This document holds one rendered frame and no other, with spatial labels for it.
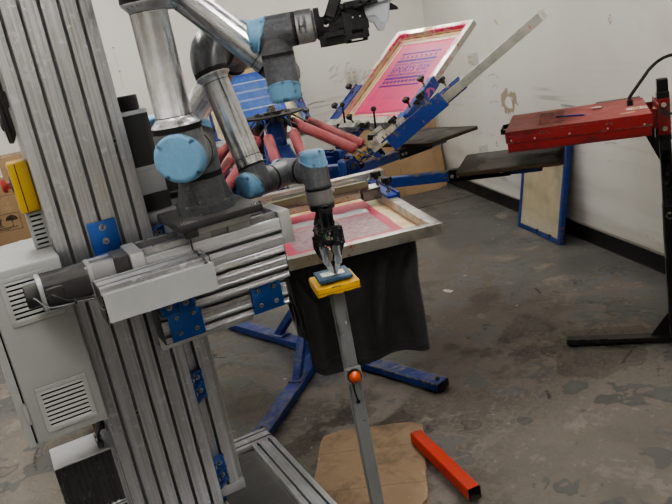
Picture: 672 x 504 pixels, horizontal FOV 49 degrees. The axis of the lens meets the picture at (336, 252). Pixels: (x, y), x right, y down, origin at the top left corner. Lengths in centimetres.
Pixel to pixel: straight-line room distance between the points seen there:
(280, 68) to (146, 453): 115
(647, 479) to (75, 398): 188
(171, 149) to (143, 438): 89
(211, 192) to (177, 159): 19
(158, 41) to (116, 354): 86
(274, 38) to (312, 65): 534
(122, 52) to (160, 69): 520
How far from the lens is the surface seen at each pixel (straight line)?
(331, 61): 708
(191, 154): 171
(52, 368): 204
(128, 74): 692
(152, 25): 173
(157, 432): 221
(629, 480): 282
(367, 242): 233
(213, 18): 185
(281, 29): 170
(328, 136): 351
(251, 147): 202
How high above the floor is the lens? 163
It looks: 16 degrees down
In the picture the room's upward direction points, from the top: 11 degrees counter-clockwise
